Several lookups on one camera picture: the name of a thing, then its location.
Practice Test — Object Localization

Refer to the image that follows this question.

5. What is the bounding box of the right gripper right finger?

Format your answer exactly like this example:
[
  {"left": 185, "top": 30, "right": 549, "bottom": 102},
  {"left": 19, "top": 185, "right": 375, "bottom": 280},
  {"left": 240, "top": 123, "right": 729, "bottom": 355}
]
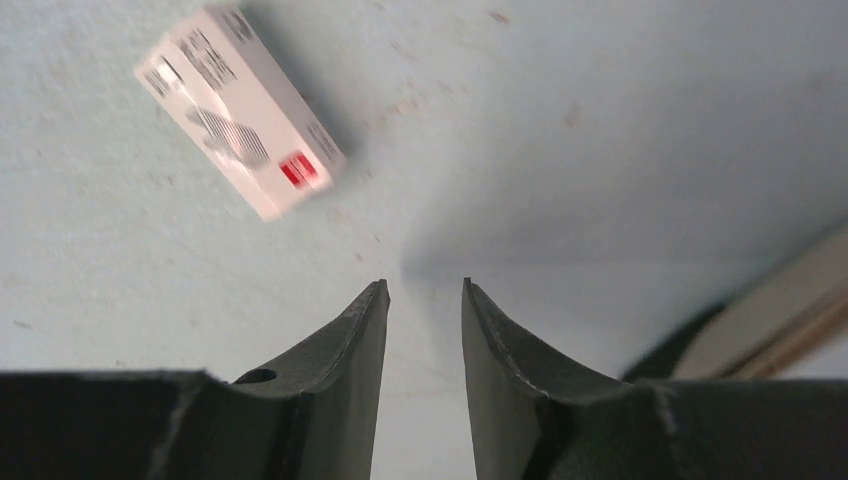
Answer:
[{"left": 461, "top": 280, "right": 847, "bottom": 479}]

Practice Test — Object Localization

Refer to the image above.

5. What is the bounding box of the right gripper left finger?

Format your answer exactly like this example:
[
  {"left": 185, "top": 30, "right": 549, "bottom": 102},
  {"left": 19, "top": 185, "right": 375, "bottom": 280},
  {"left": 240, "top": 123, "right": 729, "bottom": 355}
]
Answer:
[{"left": 1, "top": 280, "right": 390, "bottom": 479}]

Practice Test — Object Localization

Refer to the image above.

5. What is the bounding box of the beige black long stapler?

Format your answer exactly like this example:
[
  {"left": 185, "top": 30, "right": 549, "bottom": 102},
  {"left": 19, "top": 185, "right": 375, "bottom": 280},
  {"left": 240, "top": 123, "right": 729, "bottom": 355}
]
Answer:
[{"left": 622, "top": 226, "right": 847, "bottom": 382}]

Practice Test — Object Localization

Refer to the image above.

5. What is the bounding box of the white staple box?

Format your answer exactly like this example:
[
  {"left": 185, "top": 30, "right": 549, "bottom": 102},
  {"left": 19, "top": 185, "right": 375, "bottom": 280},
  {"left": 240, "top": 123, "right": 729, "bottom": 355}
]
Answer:
[{"left": 134, "top": 4, "right": 347, "bottom": 221}]

